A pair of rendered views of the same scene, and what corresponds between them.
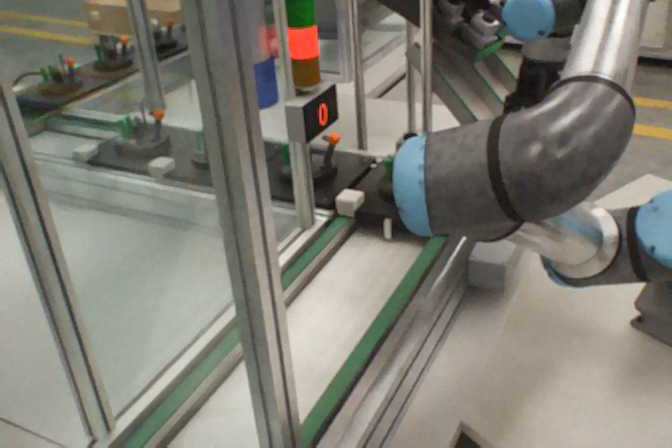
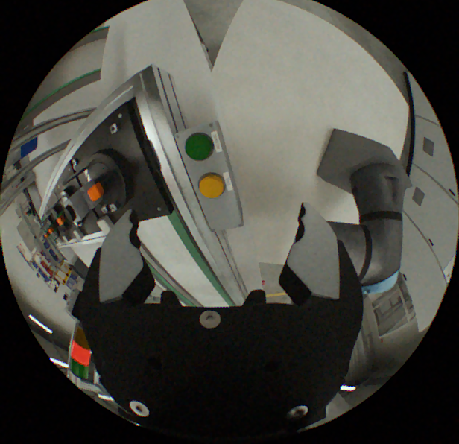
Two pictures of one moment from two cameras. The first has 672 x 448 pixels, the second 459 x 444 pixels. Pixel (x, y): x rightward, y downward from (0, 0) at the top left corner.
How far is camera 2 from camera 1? 1.30 m
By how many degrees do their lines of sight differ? 89
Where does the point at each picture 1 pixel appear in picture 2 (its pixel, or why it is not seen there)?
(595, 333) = (299, 191)
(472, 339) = (238, 230)
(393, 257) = (160, 225)
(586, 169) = not seen: hidden behind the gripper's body
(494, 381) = (261, 244)
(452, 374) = (243, 250)
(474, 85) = not seen: outside the picture
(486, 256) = (223, 225)
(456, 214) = not seen: hidden behind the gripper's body
